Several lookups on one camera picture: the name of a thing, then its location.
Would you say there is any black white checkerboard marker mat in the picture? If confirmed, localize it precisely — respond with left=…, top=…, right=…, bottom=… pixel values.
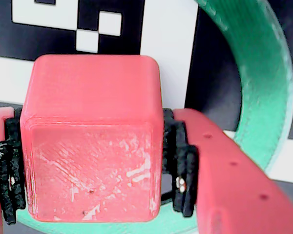
left=0, top=0, right=293, bottom=234

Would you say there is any green ring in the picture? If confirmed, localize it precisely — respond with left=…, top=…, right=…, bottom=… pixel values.
left=14, top=0, right=293, bottom=234

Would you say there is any red cube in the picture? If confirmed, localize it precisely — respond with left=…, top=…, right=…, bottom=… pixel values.
left=19, top=54, right=165, bottom=223

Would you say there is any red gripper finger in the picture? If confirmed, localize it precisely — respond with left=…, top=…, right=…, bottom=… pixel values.
left=0, top=106, right=26, bottom=234
left=163, top=109, right=293, bottom=234

